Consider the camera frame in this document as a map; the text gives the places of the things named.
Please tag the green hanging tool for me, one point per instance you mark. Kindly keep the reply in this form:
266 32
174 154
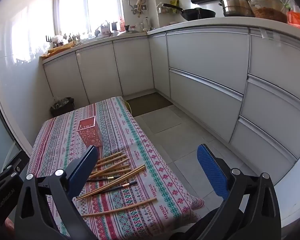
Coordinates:
287 3

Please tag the yellow plastic object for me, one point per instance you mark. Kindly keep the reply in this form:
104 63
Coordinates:
129 107

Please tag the black pronged holder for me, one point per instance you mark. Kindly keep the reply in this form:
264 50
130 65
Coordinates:
48 39

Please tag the black chopstick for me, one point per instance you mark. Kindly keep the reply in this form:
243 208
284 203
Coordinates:
100 179
130 184

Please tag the brown floor mat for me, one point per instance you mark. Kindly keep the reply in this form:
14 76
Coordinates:
147 103

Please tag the wall-mounted steel basket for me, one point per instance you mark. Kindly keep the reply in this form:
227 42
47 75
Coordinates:
163 10

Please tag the kitchen window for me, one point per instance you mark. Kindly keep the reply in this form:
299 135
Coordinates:
72 7

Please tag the brown paper bag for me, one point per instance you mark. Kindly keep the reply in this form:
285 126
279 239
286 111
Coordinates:
62 46

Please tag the patterned striped tablecloth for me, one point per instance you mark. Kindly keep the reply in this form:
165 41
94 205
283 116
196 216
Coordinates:
145 160

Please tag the black wok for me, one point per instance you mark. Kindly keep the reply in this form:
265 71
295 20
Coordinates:
197 13

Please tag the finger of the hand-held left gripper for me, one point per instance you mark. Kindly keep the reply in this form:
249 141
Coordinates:
11 171

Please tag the frosted glass sliding door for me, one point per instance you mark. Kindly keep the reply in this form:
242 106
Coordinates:
0 135

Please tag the pink plastic utensil holder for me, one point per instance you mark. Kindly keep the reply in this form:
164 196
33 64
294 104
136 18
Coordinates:
90 132

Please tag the row of white cabinet doors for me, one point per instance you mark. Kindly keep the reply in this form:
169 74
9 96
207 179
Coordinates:
205 52

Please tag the bunch of wooden chopsticks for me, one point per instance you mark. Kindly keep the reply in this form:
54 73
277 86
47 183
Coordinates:
130 173

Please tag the yellow snack packet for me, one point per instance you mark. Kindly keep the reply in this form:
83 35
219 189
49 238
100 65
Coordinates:
175 4

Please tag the dark trash bin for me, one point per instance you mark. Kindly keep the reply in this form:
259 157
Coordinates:
65 110

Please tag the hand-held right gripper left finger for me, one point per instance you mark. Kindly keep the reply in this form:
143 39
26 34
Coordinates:
82 166

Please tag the orange bottle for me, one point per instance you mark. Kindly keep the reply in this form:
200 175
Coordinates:
121 25

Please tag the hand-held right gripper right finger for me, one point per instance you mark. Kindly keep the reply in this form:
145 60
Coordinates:
211 172

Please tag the glass bowl with red food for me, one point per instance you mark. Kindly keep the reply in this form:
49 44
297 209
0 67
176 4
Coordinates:
267 11

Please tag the steel steamer pot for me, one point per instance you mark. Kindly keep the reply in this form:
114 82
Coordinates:
233 5

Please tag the orange packet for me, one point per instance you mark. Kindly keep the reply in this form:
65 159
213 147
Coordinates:
295 18

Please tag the clear kettle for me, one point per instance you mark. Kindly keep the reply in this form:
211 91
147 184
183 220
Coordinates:
146 23

